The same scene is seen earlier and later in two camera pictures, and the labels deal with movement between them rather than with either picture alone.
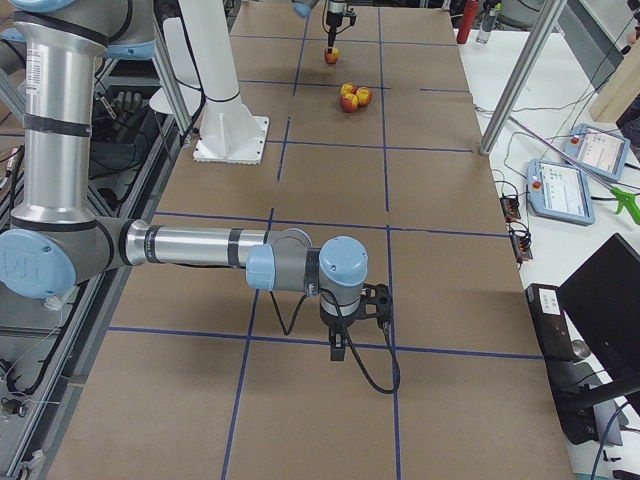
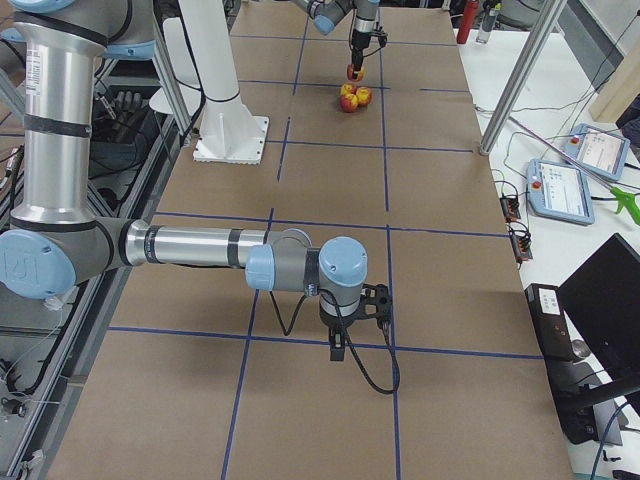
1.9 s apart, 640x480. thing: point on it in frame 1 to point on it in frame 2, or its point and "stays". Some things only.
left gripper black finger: [331, 27] to [357, 59]
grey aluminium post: [522, 77] stays
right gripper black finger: [338, 337] stays
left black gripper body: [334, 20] to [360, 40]
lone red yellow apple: [331, 58] to [350, 73]
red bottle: [471, 8] stays
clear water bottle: [488, 16] stays
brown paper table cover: [196, 376] stays
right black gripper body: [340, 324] stays
